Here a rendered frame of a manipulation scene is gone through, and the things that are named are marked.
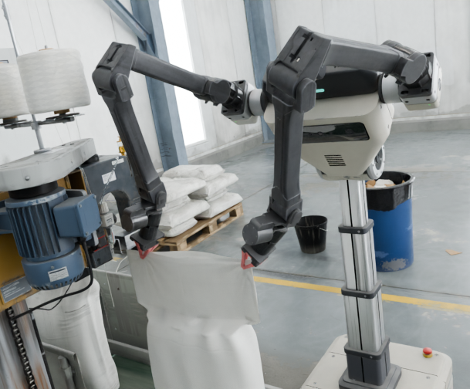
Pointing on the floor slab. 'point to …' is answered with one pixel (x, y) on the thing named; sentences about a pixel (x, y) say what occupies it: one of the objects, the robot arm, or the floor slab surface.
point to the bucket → (312, 233)
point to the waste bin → (392, 221)
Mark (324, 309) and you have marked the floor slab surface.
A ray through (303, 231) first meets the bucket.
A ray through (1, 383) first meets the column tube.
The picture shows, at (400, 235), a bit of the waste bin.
